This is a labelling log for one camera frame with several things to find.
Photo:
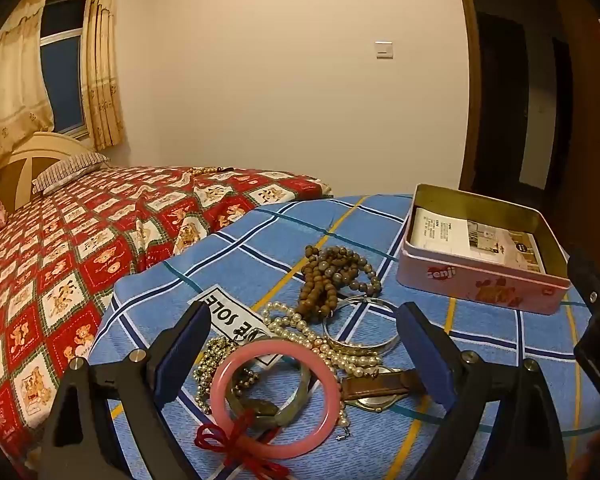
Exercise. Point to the printed paper booklet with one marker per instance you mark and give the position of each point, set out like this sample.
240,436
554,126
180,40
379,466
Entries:
472,237

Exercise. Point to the cream wooden headboard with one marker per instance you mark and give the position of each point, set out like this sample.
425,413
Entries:
25,160

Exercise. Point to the pink metal tin box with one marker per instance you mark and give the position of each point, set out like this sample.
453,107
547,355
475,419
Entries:
480,285

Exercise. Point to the beige patterned curtain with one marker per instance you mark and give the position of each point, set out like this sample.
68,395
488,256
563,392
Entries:
10,85
102,60

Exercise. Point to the window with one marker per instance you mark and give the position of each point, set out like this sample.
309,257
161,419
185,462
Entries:
62,70

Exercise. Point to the striped pillow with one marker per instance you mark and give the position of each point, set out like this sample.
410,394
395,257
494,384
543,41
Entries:
70,170

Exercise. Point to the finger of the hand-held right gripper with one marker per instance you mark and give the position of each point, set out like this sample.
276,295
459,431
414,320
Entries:
592,280

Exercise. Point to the green jade bangle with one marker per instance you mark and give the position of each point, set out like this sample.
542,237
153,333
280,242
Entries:
295,410

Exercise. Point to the silver bangle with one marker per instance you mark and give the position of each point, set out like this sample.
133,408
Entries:
360,349

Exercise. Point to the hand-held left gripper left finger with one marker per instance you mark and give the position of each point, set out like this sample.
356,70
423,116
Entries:
185,345

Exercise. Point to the white light switch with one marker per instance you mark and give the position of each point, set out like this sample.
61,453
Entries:
384,50

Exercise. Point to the blue plaid cloth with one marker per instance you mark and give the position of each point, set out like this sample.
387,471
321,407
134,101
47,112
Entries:
290,240

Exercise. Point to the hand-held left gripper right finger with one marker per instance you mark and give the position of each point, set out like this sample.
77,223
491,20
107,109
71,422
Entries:
430,355

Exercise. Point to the pink bangle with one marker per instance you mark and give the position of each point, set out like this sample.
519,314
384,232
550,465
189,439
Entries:
325,385

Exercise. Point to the brown wooden door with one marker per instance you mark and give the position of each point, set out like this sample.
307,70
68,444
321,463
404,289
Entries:
590,135

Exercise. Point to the wooden door frame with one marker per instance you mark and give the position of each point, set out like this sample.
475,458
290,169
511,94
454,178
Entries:
467,85

